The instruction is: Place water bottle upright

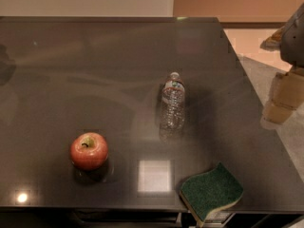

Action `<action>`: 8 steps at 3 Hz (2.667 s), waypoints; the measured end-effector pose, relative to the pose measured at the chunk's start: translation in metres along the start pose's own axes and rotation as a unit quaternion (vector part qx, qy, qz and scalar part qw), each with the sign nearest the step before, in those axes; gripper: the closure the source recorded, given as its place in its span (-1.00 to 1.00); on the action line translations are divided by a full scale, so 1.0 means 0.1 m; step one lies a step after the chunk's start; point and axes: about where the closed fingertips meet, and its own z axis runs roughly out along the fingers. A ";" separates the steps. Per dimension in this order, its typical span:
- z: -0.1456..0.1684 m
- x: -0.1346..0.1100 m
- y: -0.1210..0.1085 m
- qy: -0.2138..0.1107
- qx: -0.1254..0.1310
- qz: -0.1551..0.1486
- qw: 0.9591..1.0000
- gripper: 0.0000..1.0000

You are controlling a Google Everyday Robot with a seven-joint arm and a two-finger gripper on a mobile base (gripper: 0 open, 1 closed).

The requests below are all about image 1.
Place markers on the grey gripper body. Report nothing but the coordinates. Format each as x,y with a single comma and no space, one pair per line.
294,43

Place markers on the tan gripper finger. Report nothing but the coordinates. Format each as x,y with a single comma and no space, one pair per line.
273,42
285,97

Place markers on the clear plastic water bottle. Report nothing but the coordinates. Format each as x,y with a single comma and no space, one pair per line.
172,104

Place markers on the green and yellow sponge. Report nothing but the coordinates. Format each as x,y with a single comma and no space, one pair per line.
210,192

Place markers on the red apple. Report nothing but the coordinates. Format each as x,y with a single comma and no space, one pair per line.
89,151

